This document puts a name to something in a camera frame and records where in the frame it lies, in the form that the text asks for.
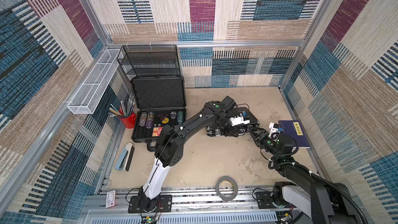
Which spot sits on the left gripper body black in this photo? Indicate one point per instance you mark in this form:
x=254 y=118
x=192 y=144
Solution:
x=229 y=131

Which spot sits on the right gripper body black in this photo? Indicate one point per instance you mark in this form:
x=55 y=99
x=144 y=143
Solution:
x=259 y=135

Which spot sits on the black aluminium poker case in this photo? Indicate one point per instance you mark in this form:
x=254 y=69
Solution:
x=216 y=129

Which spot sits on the grey plastic poker case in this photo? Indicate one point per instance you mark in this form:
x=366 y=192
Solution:
x=161 y=95

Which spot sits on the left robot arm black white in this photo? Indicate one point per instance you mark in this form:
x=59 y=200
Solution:
x=169 y=147

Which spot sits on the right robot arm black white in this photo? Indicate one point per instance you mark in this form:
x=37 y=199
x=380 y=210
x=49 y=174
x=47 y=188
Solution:
x=323 y=201

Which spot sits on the purple book yellow label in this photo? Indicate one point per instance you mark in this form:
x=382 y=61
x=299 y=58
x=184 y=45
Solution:
x=294 y=129

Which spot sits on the teal chip stack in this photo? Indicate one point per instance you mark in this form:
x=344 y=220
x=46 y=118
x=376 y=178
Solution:
x=180 y=117

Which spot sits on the green purple short chip stack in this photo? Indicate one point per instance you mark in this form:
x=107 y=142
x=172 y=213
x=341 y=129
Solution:
x=173 y=115

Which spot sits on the yellow big blind button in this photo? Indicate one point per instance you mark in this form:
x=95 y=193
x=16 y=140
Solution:
x=165 y=120

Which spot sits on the grey tape roll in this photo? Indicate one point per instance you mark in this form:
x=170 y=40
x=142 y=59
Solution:
x=232 y=186

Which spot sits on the black red dealer card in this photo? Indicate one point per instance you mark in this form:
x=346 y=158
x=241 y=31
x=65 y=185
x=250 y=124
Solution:
x=162 y=117

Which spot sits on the red Texas Holdem card box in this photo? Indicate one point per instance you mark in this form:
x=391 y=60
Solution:
x=157 y=131

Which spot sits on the mixed colour chip stack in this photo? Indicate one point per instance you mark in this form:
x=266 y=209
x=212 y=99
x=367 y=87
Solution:
x=143 y=119

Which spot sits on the red pencil cup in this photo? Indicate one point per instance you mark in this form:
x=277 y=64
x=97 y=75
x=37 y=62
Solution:
x=129 y=122

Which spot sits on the bundle of coloured pencils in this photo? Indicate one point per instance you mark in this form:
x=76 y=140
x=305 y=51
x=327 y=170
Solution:
x=126 y=108

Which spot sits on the light blue stapler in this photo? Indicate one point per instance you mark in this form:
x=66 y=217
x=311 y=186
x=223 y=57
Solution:
x=124 y=161

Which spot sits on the red white label card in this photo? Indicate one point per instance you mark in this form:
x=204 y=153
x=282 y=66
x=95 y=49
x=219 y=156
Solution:
x=110 y=199

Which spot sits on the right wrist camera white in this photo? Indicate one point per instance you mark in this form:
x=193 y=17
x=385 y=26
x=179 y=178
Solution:
x=274 y=130

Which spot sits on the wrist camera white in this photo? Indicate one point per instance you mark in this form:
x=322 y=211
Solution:
x=239 y=120
x=274 y=130

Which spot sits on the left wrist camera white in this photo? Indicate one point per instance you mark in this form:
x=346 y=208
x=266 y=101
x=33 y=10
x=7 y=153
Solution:
x=239 y=120

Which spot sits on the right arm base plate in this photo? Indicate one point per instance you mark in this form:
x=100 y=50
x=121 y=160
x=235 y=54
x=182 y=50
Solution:
x=265 y=200

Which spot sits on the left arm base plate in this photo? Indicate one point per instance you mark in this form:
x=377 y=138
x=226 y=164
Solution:
x=163 y=203

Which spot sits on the black wire mesh shelf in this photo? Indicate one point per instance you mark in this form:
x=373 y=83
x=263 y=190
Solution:
x=149 y=60

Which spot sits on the white wire mesh basket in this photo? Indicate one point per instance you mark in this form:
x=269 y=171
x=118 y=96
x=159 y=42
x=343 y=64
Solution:
x=89 y=94

